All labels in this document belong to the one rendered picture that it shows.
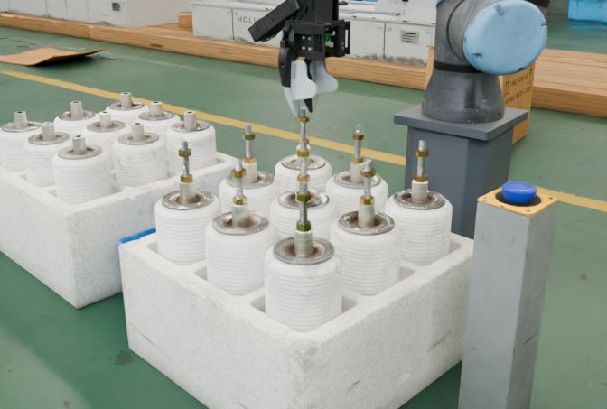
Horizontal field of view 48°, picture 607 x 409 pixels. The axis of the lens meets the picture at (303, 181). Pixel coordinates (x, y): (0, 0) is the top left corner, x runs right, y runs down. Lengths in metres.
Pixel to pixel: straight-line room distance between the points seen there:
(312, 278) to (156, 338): 0.32
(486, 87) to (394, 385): 0.55
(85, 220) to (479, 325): 0.66
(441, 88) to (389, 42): 1.78
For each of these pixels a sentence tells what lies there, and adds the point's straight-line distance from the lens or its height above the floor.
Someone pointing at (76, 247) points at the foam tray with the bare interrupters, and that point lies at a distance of 1.21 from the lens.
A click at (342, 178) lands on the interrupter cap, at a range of 1.07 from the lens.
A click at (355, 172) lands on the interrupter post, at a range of 1.05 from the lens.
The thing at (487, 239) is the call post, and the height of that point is 0.27.
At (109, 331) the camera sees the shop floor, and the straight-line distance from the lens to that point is 1.19.
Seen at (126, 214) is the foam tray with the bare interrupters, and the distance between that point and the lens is 1.24.
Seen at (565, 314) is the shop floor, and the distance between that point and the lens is 1.27.
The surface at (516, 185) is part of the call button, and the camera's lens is 0.86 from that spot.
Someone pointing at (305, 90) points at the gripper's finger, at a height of 0.38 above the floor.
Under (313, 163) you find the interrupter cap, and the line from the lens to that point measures 1.14.
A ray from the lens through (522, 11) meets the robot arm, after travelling 1.08.
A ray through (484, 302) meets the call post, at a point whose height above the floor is 0.18.
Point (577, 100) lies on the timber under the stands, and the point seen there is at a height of 0.05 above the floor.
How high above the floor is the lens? 0.62
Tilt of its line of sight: 20 degrees down
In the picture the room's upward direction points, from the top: straight up
